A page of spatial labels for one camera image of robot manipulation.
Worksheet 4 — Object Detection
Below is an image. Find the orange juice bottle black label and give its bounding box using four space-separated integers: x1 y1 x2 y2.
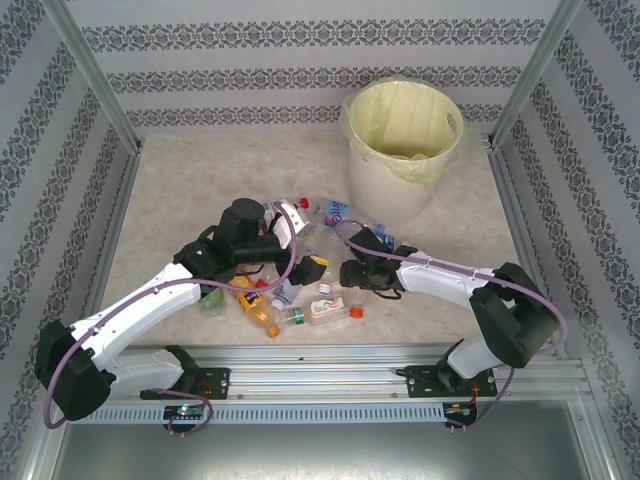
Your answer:
228 272 282 340

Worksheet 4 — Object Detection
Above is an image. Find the aluminium side rail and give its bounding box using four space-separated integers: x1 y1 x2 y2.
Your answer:
67 149 145 366
487 144 571 361

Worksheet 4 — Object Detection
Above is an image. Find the green label plastic bottle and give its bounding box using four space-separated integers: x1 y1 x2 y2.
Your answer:
198 288 227 320

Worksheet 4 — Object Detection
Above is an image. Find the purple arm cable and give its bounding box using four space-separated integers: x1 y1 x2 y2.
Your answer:
333 219 571 436
43 204 301 437

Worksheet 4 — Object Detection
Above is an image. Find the grey metal sheet tray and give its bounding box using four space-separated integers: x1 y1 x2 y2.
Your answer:
29 399 621 480

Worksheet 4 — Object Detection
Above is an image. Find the cream plastic bin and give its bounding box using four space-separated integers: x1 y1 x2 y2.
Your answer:
344 79 467 226

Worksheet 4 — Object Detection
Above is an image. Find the aluminium frame post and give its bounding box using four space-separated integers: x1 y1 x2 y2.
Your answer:
487 0 585 147
42 0 145 151

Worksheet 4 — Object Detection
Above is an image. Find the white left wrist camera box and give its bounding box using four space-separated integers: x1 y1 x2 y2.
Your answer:
272 199 315 250

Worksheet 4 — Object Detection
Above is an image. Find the orange label bottle orange cap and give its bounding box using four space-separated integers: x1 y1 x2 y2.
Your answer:
348 289 369 321

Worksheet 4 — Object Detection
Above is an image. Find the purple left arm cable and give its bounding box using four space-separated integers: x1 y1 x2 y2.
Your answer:
43 204 301 437

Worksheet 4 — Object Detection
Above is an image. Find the beige label bottle green cap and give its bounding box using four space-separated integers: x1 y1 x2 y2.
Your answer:
281 294 351 326

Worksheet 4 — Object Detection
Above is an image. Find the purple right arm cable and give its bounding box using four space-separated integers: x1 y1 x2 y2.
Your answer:
333 219 571 436

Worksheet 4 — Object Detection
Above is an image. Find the small blue label bottle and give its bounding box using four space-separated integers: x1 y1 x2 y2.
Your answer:
375 224 399 252

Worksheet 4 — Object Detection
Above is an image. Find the clear bottle white cap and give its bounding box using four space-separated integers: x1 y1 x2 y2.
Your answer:
317 269 346 295

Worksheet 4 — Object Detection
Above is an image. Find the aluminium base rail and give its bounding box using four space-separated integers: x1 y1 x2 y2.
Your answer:
47 343 587 401

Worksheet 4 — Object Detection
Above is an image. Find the slotted grey cable duct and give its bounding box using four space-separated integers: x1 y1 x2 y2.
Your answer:
87 402 447 426

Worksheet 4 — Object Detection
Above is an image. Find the clear bottle blue label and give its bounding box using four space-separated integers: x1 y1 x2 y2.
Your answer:
313 198 389 242

